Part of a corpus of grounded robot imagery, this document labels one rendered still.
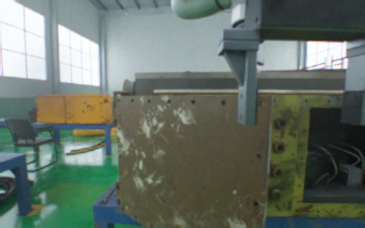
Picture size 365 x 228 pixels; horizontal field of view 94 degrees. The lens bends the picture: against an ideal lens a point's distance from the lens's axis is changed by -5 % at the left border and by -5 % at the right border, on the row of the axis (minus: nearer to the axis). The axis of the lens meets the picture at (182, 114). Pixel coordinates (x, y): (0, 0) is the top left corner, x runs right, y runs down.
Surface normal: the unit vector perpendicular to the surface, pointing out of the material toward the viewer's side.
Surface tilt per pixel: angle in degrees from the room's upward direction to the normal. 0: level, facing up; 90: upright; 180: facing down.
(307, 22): 90
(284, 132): 90
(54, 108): 90
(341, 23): 90
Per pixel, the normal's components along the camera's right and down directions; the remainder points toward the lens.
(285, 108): -0.09, 0.10
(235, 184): -0.61, 0.07
